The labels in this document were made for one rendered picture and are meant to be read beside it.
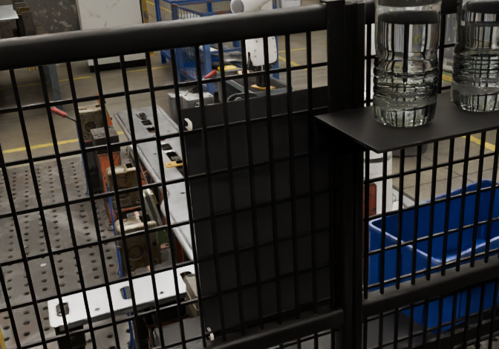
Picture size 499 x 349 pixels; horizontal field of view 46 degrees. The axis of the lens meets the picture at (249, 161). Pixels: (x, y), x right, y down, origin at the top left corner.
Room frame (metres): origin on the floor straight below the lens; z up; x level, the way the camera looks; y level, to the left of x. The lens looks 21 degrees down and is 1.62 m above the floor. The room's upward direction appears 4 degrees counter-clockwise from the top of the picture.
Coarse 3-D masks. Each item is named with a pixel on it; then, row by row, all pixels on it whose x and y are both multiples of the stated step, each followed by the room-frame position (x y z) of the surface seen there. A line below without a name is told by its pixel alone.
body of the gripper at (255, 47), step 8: (248, 40) 1.82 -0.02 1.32; (256, 40) 1.81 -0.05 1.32; (272, 40) 1.85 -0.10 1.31; (248, 48) 1.82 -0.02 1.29; (256, 48) 1.81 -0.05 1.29; (272, 48) 1.84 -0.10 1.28; (248, 56) 1.84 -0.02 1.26; (256, 56) 1.81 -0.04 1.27; (272, 56) 1.85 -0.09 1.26; (256, 64) 1.81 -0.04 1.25
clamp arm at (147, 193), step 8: (144, 192) 1.17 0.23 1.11; (152, 192) 1.18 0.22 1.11; (144, 200) 1.16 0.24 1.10; (152, 200) 1.17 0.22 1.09; (152, 208) 1.17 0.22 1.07; (152, 216) 1.17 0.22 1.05; (160, 224) 1.17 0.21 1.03; (160, 232) 1.17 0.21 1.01; (160, 240) 1.17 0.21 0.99; (168, 240) 1.18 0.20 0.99
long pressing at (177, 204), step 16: (144, 112) 2.21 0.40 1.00; (160, 112) 2.19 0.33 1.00; (128, 128) 2.01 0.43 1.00; (144, 128) 2.00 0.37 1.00; (160, 128) 1.98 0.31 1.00; (176, 128) 1.97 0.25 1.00; (144, 144) 1.82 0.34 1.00; (176, 144) 1.80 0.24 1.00; (144, 160) 1.68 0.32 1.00; (176, 176) 1.53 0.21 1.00; (176, 192) 1.41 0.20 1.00; (160, 208) 1.33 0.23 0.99; (176, 208) 1.32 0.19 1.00; (192, 256) 1.08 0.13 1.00
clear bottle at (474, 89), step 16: (464, 0) 0.61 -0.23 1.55; (480, 0) 0.59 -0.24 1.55; (496, 0) 0.58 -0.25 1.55; (464, 16) 0.60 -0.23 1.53; (480, 16) 0.59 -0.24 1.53; (496, 16) 0.58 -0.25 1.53; (464, 32) 0.60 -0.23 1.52; (480, 32) 0.59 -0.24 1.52; (496, 32) 0.58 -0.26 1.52; (464, 48) 0.60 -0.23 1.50; (480, 48) 0.59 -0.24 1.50; (496, 48) 0.59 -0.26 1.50; (464, 64) 0.60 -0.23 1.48; (480, 64) 0.59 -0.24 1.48; (496, 64) 0.58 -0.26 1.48; (464, 80) 0.60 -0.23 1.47; (480, 80) 0.59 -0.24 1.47; (496, 80) 0.58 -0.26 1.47; (464, 96) 0.60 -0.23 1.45; (480, 96) 0.59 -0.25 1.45; (496, 96) 0.58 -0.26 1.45
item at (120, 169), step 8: (120, 168) 1.50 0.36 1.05; (128, 168) 1.54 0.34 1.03; (120, 176) 1.48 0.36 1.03; (128, 176) 1.49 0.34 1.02; (136, 176) 1.50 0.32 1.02; (112, 184) 1.47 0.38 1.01; (120, 184) 1.48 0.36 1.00; (128, 184) 1.49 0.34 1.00; (136, 184) 1.50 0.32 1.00; (136, 192) 1.49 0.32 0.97; (112, 200) 1.48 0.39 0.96; (120, 200) 1.48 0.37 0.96; (128, 200) 1.49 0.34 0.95; (136, 200) 1.49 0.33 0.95; (128, 208) 1.48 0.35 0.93; (136, 208) 1.49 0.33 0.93; (112, 216) 1.48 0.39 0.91
